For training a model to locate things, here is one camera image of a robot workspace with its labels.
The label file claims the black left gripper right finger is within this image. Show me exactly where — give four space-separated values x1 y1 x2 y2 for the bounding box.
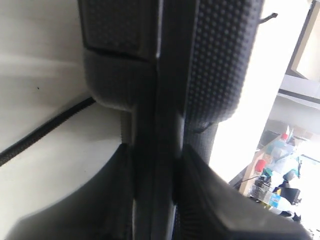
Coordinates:
175 145 310 240

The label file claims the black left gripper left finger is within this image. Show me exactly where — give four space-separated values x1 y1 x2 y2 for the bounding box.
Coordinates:
5 144 133 240

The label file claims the black cord with loop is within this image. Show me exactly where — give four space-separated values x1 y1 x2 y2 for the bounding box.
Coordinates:
0 96 96 167

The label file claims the black plastic carry case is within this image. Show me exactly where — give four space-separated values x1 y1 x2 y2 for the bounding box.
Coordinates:
78 0 263 240

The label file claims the cluttered background shelf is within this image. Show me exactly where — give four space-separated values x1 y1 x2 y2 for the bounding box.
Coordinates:
229 129 320 224

